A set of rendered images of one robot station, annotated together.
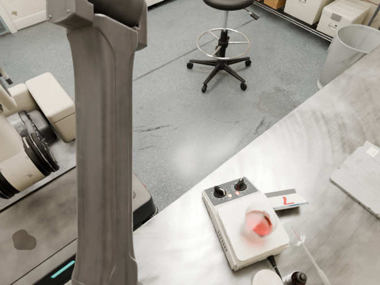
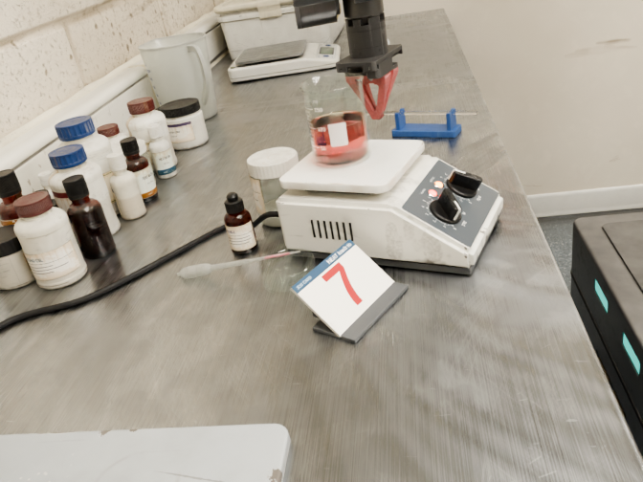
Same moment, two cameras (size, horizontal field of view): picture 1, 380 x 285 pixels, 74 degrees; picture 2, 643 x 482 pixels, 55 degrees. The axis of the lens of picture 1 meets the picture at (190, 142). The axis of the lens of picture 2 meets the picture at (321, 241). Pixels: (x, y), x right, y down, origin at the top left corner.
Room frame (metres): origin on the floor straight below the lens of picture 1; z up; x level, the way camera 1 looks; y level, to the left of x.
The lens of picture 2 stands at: (0.60, -0.56, 1.06)
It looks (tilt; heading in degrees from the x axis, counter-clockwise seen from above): 28 degrees down; 139
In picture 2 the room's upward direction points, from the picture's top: 10 degrees counter-clockwise
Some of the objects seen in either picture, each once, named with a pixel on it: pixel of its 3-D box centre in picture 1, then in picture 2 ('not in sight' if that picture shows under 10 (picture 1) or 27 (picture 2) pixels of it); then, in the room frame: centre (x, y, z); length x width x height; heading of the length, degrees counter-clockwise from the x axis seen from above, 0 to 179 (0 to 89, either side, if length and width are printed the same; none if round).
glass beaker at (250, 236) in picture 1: (257, 225); (335, 121); (0.16, -0.13, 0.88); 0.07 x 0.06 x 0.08; 176
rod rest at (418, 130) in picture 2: not in sight; (425, 121); (0.05, 0.16, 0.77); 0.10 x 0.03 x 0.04; 16
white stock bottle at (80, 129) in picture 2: not in sight; (89, 166); (-0.20, -0.25, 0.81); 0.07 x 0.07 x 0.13
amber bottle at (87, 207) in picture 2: not in sight; (86, 216); (-0.09, -0.32, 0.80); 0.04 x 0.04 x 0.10
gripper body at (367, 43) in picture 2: not in sight; (367, 40); (-0.03, 0.14, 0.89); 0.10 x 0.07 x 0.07; 106
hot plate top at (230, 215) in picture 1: (251, 224); (353, 164); (0.18, -0.13, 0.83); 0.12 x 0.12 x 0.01; 18
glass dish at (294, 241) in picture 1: (292, 234); (288, 272); (0.17, -0.24, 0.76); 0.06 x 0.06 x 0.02
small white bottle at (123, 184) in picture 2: not in sight; (124, 186); (-0.14, -0.24, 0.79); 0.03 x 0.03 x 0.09
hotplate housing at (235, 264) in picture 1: (243, 220); (381, 203); (0.20, -0.12, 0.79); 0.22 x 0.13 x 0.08; 18
